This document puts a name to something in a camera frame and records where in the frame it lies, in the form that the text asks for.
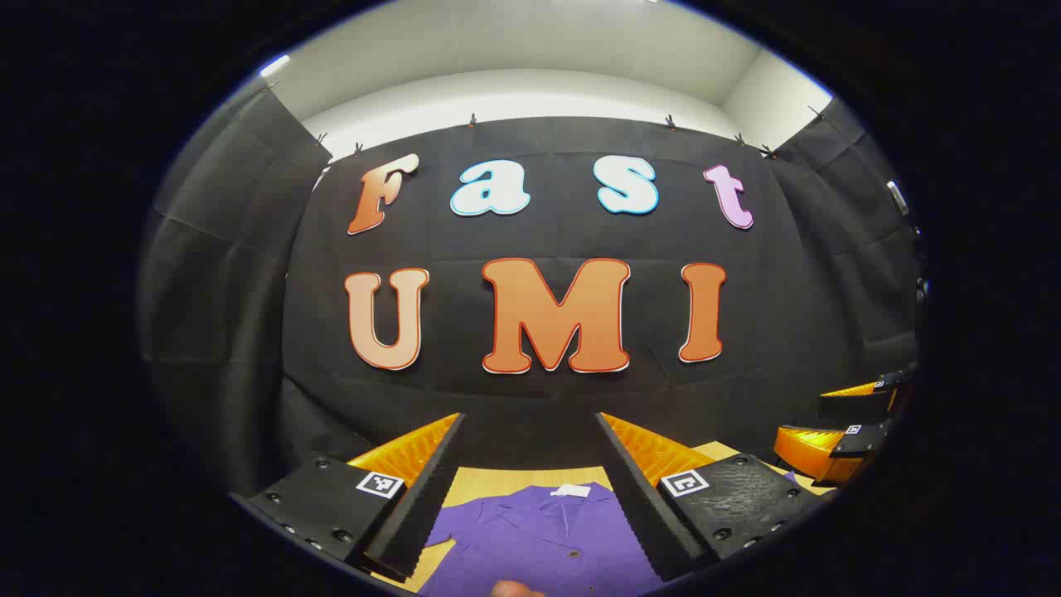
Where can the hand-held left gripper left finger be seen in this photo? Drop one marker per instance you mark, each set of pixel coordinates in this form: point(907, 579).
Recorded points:
point(423, 506)

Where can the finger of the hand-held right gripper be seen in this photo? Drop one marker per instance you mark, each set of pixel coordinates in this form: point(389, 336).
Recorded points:
point(816, 452)
point(862, 404)

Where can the black backdrop cloth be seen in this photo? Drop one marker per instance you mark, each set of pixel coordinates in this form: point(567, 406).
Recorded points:
point(787, 315)

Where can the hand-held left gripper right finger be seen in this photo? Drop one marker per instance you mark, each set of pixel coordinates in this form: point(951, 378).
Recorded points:
point(638, 506)

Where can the small white device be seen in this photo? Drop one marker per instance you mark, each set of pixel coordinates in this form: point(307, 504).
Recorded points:
point(898, 197)

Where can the purple knit cardigan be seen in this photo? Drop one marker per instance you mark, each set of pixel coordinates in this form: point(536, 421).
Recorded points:
point(539, 547)

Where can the ceiling light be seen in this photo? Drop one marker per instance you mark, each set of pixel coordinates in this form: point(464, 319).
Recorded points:
point(274, 65)

